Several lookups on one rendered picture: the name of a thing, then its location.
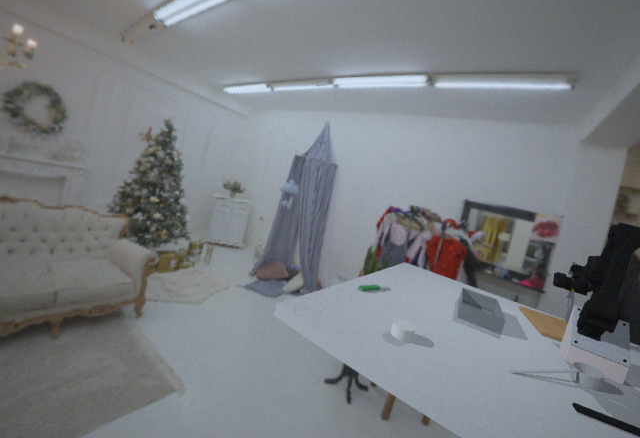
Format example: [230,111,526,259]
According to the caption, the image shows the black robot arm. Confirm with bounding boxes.
[570,223,640,341]

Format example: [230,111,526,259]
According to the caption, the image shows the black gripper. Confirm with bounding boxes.
[553,272,596,296]

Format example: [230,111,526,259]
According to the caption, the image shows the brown wooden board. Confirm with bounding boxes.
[519,305,567,342]

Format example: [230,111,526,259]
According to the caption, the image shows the grey cylinder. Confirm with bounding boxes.
[390,319,415,343]

